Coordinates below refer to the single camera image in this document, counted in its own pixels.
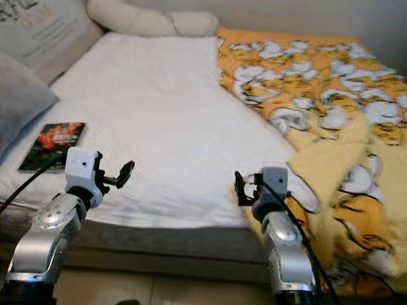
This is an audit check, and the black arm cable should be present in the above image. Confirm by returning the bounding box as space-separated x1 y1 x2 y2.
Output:
267 181 341 305
0 152 69 214

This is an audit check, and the grey square pillow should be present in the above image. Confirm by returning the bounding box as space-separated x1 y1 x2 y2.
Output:
0 54 60 159

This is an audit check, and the white quilted mattress pad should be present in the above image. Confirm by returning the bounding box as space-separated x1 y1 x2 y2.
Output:
0 32 296 229

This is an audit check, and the beige knotted bolster pillow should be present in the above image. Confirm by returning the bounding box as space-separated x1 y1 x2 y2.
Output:
87 0 220 37

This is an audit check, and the printed beige bed bumper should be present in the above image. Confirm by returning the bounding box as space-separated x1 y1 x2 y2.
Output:
0 0 104 83

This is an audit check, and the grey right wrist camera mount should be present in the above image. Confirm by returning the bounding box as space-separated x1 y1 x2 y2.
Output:
261 166 289 195

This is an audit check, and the dark book with red cover art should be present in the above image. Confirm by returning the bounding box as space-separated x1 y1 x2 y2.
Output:
18 122 86 173

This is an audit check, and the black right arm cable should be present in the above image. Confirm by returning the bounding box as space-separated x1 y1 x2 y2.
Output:
267 181 341 305

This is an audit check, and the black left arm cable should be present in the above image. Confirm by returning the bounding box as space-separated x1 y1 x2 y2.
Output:
0 152 69 214

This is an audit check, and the orange cartoon print blanket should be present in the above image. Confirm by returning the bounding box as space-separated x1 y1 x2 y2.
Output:
216 27 407 299

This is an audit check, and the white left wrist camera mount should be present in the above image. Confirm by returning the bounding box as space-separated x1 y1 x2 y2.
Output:
65 147 102 192

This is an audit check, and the grey mattress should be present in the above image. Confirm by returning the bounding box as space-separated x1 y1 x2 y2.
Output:
0 203 268 280

